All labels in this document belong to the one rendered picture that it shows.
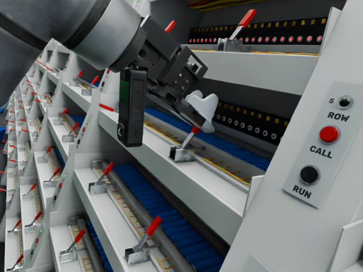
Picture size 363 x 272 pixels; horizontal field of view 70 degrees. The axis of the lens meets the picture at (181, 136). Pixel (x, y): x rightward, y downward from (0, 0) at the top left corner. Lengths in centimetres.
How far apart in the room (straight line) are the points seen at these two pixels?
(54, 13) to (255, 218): 30
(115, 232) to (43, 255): 46
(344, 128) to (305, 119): 4
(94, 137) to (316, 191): 68
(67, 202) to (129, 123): 58
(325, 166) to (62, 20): 30
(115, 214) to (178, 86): 36
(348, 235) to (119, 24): 30
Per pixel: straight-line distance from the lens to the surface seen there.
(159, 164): 47
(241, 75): 40
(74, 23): 32
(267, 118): 53
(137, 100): 37
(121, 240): 56
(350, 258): 30
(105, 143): 86
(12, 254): 148
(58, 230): 92
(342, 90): 30
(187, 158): 45
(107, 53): 33
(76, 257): 82
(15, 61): 33
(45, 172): 131
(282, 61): 36
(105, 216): 63
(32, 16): 32
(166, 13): 89
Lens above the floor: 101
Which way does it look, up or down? 3 degrees down
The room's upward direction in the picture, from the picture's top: 24 degrees clockwise
